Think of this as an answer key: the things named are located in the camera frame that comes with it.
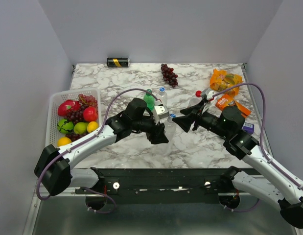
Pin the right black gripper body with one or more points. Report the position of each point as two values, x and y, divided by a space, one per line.
204 120

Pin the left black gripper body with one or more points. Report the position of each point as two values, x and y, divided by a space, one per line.
148 122

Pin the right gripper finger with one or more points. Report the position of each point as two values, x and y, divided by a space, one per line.
192 110
184 122

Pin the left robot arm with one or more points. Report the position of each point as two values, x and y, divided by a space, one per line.
56 168

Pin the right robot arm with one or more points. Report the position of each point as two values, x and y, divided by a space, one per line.
279 188

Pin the clear bottle red cap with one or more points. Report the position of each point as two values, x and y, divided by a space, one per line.
195 99

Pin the green plastic bottle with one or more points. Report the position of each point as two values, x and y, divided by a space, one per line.
149 99

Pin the clear bottle blue cap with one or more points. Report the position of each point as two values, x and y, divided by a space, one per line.
162 95

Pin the orange razor package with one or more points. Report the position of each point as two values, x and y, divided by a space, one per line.
226 100

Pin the orange snack bag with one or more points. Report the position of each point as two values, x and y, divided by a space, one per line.
221 80

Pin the dark grapes on table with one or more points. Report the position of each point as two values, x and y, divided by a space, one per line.
169 76

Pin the purple small box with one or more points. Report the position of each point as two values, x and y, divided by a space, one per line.
248 127

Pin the yellow lemon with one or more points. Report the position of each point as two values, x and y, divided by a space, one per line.
92 126

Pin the red apple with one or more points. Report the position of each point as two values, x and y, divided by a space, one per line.
90 114

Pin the green pear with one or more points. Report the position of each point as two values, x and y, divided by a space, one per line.
80 128

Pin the basket grapes upper bunch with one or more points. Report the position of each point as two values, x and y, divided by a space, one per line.
85 102

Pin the basket grapes bunch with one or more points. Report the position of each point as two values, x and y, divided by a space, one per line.
73 136
85 102

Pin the basket grapes lower bunch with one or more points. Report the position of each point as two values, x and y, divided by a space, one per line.
73 136

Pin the black gold battery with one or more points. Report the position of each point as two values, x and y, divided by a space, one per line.
118 62

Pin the green watermelon toy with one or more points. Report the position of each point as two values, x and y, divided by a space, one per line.
64 126

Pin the orange fruit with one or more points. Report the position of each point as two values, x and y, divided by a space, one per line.
64 141

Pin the red dragon fruit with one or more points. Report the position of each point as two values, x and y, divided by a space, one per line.
68 106

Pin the white plastic basket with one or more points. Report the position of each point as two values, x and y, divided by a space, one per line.
52 133

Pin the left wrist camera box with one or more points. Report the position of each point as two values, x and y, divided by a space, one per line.
160 112

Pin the black mounting rail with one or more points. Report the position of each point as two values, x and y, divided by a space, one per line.
167 186

